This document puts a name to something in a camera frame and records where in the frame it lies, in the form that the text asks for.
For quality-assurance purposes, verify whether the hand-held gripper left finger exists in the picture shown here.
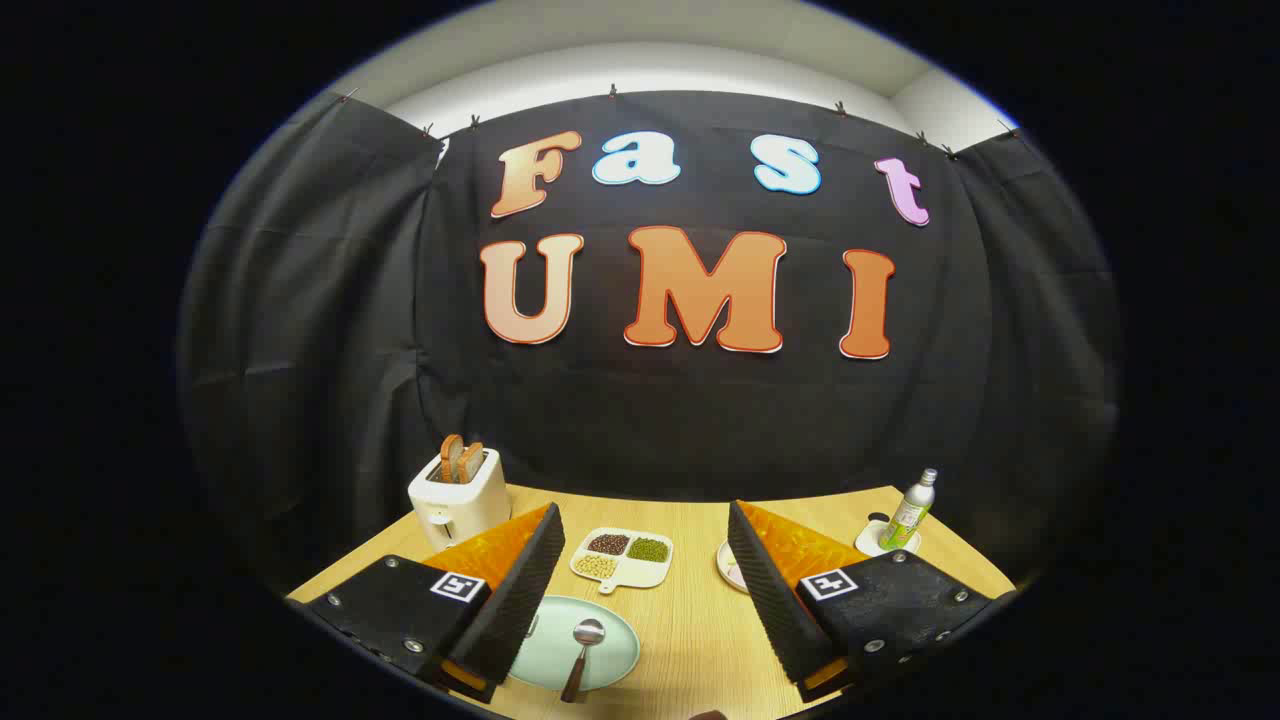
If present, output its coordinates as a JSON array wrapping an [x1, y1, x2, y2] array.
[[288, 502, 566, 704]]

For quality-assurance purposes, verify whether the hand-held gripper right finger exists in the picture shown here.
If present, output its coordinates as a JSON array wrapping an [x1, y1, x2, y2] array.
[[727, 500, 1016, 703]]

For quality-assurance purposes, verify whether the light blue plate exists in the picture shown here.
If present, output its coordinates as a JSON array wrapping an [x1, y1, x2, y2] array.
[[508, 596, 641, 692]]

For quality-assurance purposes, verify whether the white food plate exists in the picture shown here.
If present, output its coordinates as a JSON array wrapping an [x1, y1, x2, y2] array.
[[716, 540, 753, 595]]

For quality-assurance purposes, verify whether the white toaster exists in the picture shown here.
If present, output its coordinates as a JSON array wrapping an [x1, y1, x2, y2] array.
[[408, 447, 512, 552]]

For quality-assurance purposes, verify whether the white coaster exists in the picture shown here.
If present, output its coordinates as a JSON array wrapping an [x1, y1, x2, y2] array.
[[855, 514, 922, 558]]

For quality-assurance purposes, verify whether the white divided tray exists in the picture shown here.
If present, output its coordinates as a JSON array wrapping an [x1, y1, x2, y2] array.
[[570, 527, 674, 595]]

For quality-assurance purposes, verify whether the green label metal bottle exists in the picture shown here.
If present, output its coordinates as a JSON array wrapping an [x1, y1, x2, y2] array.
[[878, 468, 938, 552]]

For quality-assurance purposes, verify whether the black backdrop cloth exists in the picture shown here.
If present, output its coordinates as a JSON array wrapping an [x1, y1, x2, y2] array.
[[178, 88, 1123, 601]]

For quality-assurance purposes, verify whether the metal spoon with dark handle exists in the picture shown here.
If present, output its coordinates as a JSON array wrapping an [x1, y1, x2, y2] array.
[[560, 618, 607, 704]]

